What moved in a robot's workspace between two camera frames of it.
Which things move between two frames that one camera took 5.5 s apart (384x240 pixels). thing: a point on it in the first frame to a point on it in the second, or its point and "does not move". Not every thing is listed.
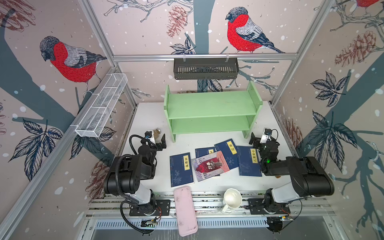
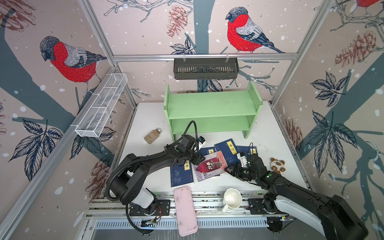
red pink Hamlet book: (210, 165) does not move
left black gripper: (163, 145) to (198, 159)
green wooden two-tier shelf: (229, 113) does not move
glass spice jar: (156, 132) does not move
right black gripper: (253, 139) to (232, 170)
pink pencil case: (187, 224) does not move
